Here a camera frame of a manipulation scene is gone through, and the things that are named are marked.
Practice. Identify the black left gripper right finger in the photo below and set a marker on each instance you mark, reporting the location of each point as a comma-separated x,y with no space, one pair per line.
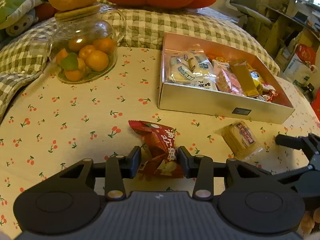
201,168

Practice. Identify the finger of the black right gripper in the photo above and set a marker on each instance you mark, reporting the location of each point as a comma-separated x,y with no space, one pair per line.
297,143

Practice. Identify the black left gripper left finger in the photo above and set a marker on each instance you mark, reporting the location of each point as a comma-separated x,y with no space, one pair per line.
118,168

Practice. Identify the dark red snack packet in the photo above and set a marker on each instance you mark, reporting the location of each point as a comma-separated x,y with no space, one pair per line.
160,143

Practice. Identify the orange clear cracker packet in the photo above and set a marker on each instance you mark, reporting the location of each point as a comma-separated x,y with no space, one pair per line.
241,140

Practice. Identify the yellow snack bag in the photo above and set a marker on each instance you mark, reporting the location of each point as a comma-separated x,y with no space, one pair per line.
257,78

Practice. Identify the gold brown wafer bar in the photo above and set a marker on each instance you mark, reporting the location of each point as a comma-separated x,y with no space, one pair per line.
240,70

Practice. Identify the white barcode bread packet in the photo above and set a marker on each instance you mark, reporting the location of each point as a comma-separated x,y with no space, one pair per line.
200,66

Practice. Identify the clear bread roll packet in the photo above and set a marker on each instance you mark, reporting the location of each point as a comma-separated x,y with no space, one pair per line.
179,71

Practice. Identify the red plastic chair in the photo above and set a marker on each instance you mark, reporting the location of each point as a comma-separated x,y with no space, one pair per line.
316,104

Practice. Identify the red white candy packet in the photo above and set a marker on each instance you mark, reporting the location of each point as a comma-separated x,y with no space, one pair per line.
269,93

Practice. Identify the white shopping bag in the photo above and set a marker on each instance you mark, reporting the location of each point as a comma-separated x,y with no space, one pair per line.
298,72

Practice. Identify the cherry print tablecloth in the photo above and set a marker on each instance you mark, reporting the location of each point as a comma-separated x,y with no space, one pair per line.
51,125

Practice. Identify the white small snack packet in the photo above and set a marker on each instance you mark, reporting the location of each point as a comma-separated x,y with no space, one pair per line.
204,83

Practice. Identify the red gift bag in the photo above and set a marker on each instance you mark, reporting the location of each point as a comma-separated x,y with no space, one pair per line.
306,54

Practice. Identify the pink snack packet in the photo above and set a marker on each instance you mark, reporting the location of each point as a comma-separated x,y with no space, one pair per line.
226,81

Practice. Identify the pink cardboard tray box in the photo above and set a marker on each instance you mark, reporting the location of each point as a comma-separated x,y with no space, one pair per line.
187,98

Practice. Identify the wooden desk shelf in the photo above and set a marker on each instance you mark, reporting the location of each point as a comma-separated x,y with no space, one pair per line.
288,29

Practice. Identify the glass jar with tangerines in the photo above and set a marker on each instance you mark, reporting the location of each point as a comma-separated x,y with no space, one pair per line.
84,45

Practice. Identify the grey checked blanket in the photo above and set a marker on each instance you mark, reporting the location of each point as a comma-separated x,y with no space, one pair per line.
145,28

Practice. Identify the grey office chair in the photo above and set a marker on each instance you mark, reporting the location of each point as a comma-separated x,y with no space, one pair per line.
250,19

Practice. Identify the grey plush toy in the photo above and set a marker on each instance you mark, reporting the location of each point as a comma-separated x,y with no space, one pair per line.
22,24

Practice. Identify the small red pumpkin cushion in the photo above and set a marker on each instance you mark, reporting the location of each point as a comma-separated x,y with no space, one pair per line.
44,11

